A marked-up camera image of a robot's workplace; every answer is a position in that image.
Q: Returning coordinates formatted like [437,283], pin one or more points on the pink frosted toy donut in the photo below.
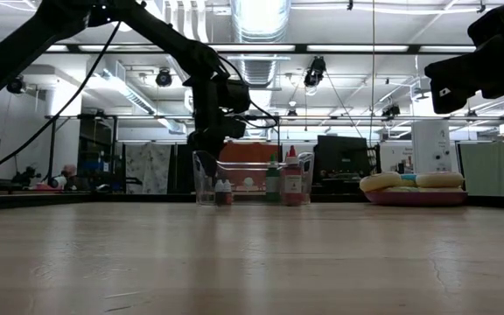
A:
[440,180]

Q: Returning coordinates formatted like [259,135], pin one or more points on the purple plate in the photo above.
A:
[416,199]

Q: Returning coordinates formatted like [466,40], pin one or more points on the black monitor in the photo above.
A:
[343,155]

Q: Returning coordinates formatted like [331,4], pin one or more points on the white round object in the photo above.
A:
[248,182]

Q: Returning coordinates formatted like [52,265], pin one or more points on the small white-capped dropper bottle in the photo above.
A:
[228,194]
[219,194]

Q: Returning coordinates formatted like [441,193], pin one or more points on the white cabinet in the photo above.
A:
[430,144]

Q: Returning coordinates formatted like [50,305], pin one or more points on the blue frosted toy donut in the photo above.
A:
[408,179]

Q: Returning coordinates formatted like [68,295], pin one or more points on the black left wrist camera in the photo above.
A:
[235,128]

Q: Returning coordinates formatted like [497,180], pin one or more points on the black shelf rack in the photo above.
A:
[96,149]

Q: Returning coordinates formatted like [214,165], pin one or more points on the silver ventilation duct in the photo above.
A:
[258,26]

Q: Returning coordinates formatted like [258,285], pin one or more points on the purple striped white toy donut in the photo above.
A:
[379,181]

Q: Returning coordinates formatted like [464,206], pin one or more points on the grey patterned curtain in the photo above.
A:
[147,168]

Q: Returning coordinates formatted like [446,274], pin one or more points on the black aluminium table frame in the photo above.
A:
[125,199]

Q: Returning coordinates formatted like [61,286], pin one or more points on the person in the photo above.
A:
[68,170]

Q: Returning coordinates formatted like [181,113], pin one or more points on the black overhead crossbar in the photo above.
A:
[300,48]

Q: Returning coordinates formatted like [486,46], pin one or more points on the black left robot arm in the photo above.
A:
[164,39]

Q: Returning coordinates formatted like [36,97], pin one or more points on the green food colouring bottle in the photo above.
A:
[272,184]

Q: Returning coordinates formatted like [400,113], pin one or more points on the clear plastic bin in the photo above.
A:
[252,192]

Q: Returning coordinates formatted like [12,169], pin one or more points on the orange panel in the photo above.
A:
[252,153]

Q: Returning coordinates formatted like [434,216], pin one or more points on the white ceiling pipe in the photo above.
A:
[125,92]

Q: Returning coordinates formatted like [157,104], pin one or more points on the green partition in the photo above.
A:
[492,168]

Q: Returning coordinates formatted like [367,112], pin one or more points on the black overhead camera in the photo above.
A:
[315,72]

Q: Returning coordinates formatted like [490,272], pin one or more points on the red food colouring bottle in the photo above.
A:
[292,186]

